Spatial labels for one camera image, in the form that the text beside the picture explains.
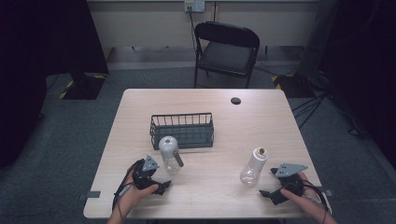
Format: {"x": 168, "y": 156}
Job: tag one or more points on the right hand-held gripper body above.
{"x": 291, "y": 183}

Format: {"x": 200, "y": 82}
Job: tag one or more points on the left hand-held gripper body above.
{"x": 144, "y": 177}

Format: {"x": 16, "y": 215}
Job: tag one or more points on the clear bottle with white neck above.
{"x": 253, "y": 168}

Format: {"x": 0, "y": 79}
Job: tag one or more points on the clear bottle with dome cap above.
{"x": 168, "y": 147}

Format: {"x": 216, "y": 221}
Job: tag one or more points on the person's left hand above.
{"x": 130, "y": 196}

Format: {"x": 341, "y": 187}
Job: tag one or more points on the person's right hand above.
{"x": 309, "y": 202}

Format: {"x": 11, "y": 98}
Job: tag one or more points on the grey tape strip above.
{"x": 329, "y": 192}
{"x": 93, "y": 194}

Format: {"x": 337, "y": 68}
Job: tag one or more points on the black stand base striped tape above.
{"x": 82, "y": 88}
{"x": 294, "y": 87}

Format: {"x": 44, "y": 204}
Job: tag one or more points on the black folding chair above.
{"x": 225, "y": 57}

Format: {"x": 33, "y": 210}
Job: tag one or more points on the black curtain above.
{"x": 364, "y": 62}
{"x": 37, "y": 62}

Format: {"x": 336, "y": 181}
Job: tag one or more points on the white wall socket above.
{"x": 194, "y": 5}

